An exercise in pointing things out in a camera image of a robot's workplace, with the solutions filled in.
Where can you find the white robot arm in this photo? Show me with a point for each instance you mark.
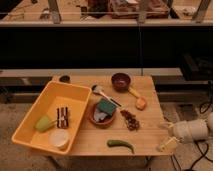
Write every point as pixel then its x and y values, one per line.
pixel 209 122

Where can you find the brown striped block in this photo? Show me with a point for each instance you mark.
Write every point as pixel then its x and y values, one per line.
pixel 63 118

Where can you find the green pepper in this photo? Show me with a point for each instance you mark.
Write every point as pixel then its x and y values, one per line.
pixel 117 143

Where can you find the yellow plastic bin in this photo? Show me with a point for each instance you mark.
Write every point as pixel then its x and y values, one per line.
pixel 55 95

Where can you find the brown clay bowl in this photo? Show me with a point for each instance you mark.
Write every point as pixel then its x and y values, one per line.
pixel 102 124

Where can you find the green sponge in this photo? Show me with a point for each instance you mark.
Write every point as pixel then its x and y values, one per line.
pixel 106 106

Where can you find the yellow orange spatula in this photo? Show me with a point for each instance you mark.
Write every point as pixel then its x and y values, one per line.
pixel 140 101

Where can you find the grey cloth piece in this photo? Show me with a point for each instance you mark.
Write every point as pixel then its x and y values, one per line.
pixel 99 116

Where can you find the wooden table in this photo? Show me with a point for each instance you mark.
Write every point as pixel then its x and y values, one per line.
pixel 92 141

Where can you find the green plastic cup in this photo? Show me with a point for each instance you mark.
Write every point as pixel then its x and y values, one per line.
pixel 44 123

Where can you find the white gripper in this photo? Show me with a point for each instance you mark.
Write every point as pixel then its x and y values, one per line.
pixel 185 131

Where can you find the purple bowl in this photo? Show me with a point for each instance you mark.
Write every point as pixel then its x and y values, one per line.
pixel 120 82

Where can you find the brown grape bunch toy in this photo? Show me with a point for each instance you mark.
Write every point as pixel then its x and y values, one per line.
pixel 131 122

